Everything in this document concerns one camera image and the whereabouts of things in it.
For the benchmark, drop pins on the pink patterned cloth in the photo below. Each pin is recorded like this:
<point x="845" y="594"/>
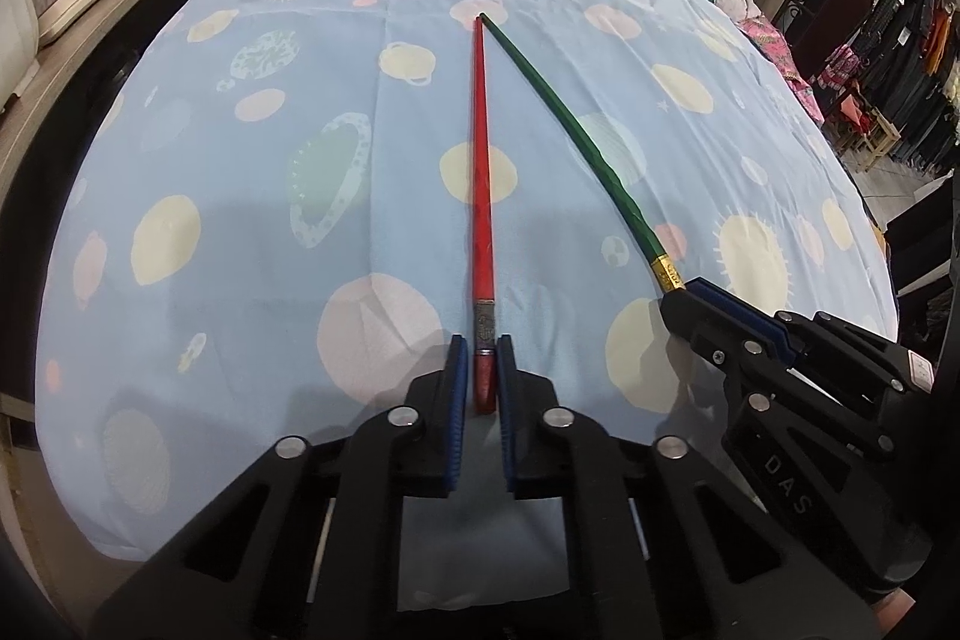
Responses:
<point x="772" y="48"/>

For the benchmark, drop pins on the dark metal chair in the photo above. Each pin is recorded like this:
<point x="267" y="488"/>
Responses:
<point x="832" y="18"/>

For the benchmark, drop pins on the wooden stool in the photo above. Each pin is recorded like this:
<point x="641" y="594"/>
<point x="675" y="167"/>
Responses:
<point x="862" y="130"/>

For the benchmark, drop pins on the light blue printed tablecloth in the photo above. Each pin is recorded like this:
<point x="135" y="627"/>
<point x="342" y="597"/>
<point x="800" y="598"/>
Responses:
<point x="225" y="160"/>

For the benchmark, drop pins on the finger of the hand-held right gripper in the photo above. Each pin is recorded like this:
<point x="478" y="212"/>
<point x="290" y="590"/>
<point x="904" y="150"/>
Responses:
<point x="739" y="314"/>
<point x="694" y="325"/>

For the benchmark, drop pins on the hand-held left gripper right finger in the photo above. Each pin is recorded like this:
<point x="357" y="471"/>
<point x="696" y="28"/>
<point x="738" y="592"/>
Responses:
<point x="506" y="415"/>

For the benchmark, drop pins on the red chopstick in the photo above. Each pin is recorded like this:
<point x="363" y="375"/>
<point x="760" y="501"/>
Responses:
<point x="480" y="197"/>

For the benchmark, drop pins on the green chopstick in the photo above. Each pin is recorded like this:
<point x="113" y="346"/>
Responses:
<point x="577" y="123"/>

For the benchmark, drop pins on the white storage box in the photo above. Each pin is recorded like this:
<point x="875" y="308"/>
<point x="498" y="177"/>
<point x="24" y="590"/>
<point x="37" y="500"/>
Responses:
<point x="15" y="48"/>

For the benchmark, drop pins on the hanging clothes rack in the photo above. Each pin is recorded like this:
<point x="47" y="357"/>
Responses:
<point x="922" y="10"/>

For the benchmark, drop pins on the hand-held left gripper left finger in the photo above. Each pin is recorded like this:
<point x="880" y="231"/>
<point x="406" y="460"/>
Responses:
<point x="455" y="415"/>

